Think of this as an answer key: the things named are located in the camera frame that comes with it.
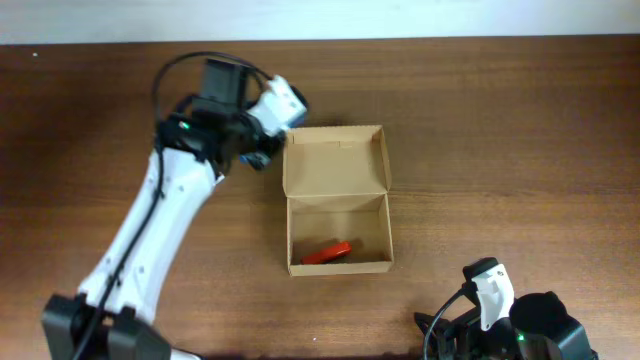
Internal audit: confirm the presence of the blue whiteboard marker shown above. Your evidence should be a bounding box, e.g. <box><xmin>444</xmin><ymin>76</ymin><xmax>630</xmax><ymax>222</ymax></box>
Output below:
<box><xmin>239</xmin><ymin>153</ymin><xmax>261</xmax><ymax>168</ymax></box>

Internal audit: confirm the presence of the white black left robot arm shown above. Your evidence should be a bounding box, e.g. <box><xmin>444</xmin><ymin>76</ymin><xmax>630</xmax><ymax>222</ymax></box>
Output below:
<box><xmin>41</xmin><ymin>51</ymin><xmax>308</xmax><ymax>360</ymax></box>

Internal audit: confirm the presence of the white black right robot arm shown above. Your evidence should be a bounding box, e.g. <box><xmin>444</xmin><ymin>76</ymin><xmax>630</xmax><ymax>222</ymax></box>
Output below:
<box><xmin>414</xmin><ymin>257</ymin><xmax>599</xmax><ymax>360</ymax></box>

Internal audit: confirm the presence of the brown cardboard box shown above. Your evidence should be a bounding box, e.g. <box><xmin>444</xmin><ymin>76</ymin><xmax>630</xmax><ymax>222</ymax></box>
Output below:
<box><xmin>282</xmin><ymin>125</ymin><xmax>394</xmax><ymax>277</ymax></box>

